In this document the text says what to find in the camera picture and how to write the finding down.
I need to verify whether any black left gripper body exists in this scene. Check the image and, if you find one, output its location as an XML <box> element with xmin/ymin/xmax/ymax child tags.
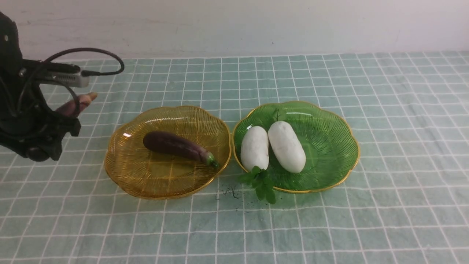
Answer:
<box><xmin>0</xmin><ymin>59</ymin><xmax>82</xmax><ymax>162</ymax></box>

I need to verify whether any purple eggplant brown stem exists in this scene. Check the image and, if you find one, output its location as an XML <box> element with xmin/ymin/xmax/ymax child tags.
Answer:
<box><xmin>55</xmin><ymin>92</ymin><xmax>98</xmax><ymax>118</ymax></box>

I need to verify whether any purple eggplant green stem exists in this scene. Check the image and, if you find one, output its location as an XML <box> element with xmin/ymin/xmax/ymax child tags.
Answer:
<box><xmin>143</xmin><ymin>131</ymin><xmax>219</xmax><ymax>168</ymax></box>

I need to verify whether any white radish with leaves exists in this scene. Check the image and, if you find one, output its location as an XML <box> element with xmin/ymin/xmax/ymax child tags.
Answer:
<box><xmin>238</xmin><ymin>121</ymin><xmax>307</xmax><ymax>205</ymax></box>

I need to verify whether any white radish plain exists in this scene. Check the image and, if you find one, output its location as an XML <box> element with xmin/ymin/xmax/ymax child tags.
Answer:
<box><xmin>240</xmin><ymin>126</ymin><xmax>269</xmax><ymax>172</ymax></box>

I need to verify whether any amber glass plate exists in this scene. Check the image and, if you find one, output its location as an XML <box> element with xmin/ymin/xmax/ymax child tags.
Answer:
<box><xmin>104</xmin><ymin>106</ymin><xmax>232</xmax><ymax>200</ymax></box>

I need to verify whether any green glass plate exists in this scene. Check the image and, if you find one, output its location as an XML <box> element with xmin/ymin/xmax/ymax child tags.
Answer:
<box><xmin>231</xmin><ymin>101</ymin><xmax>360</xmax><ymax>194</ymax></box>

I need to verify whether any green checkered tablecloth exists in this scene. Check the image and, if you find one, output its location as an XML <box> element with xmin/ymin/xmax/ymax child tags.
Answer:
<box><xmin>0</xmin><ymin>51</ymin><xmax>469</xmax><ymax>264</ymax></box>

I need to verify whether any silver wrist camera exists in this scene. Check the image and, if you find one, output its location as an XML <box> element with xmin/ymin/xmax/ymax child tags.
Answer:
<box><xmin>35</xmin><ymin>62</ymin><xmax>90</xmax><ymax>88</ymax></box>

